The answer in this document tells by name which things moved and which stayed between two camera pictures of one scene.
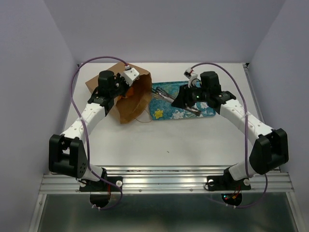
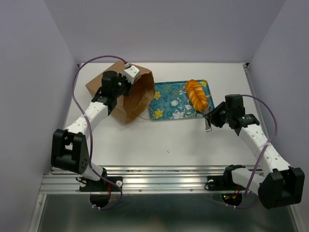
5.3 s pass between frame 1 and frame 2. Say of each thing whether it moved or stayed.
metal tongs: moved
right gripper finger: moved
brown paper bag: stayed
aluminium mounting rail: stayed
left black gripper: stayed
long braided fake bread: moved
